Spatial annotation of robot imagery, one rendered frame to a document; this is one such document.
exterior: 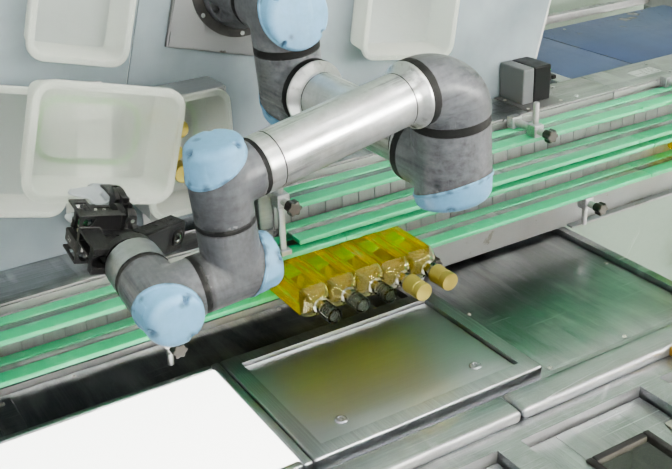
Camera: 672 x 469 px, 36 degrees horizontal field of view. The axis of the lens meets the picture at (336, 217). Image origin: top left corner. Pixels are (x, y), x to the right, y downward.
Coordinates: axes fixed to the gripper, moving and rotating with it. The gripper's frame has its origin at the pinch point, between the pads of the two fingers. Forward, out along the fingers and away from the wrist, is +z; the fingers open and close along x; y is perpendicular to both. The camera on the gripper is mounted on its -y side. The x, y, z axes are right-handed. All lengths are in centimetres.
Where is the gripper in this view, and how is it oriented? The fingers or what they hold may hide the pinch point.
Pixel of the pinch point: (96, 193)
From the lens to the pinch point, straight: 150.6
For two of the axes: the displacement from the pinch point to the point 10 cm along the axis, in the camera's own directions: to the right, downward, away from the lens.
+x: -2.2, 8.9, 3.9
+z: -5.0, -4.5, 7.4
